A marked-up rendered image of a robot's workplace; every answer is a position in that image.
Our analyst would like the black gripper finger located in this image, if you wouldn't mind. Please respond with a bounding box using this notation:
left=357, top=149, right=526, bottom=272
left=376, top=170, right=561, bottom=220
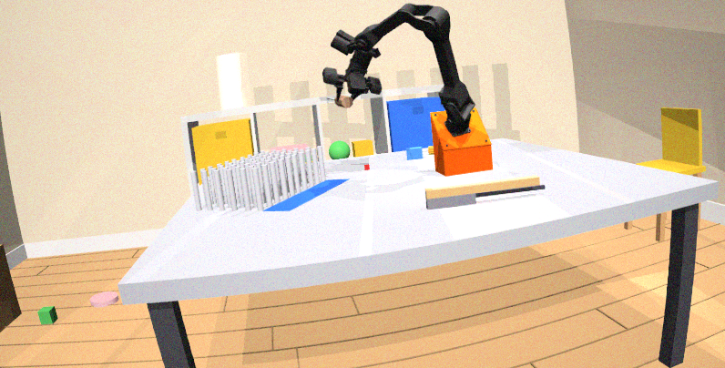
left=334, top=85, right=343, bottom=101
left=351, top=91, right=368, bottom=101

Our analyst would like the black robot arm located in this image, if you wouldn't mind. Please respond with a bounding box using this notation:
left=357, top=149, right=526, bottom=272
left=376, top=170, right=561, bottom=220
left=331, top=3, right=475, bottom=138

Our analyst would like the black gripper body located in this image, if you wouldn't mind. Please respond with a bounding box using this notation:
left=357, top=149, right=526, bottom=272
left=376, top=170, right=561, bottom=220
left=322, top=58, right=383, bottom=95

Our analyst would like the blue flat strip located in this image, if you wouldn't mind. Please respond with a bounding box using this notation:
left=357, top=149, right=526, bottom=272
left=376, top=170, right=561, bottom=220
left=264, top=179, right=348, bottom=211

